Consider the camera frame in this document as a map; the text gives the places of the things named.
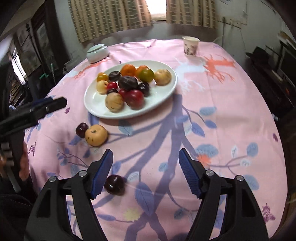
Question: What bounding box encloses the checkered curtain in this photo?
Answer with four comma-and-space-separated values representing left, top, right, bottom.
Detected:
166, 0, 217, 29
68, 0, 152, 43

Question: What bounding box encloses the pink patterned tablecloth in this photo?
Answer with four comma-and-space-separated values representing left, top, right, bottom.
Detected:
25, 40, 287, 240

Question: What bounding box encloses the white oval plate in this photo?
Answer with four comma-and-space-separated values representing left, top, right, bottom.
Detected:
84, 60, 178, 120

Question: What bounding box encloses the dark water chestnut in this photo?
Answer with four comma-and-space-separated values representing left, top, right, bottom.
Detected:
108, 71, 121, 82

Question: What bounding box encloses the dark heart-shaped cherry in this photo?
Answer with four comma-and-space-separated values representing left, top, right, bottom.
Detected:
75, 123, 89, 138

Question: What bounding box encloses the white lidded ceramic jar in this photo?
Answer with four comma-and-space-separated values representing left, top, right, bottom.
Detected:
86, 44, 109, 64

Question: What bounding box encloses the computer monitor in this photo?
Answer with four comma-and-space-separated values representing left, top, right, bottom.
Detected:
279, 49, 295, 84

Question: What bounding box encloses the orange yellow tomato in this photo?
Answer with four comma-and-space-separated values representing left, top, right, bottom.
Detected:
96, 72, 109, 82

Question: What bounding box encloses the dark red plum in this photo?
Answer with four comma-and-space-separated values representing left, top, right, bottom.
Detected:
125, 90, 144, 109

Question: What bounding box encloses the yellow striped pepino melon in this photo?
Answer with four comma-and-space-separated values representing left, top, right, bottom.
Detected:
154, 69, 171, 86

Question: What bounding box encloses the left checkered curtain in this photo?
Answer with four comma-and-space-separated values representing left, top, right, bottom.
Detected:
68, 0, 152, 43

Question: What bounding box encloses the large orange mandarin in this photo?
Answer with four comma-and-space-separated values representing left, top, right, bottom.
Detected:
120, 64, 136, 77

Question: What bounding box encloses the dark purple mangosteen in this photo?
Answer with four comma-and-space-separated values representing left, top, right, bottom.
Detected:
118, 76, 138, 91

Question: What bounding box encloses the red cherry tomato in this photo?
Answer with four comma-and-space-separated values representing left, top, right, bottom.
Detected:
107, 81, 118, 90

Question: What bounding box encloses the right checkered curtain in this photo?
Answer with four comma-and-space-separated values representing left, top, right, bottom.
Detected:
166, 0, 217, 29

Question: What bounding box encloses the floral paper cup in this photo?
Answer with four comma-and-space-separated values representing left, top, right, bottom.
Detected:
182, 36, 200, 56

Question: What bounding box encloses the pale pepino melon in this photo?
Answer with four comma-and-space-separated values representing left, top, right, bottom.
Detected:
85, 125, 108, 147

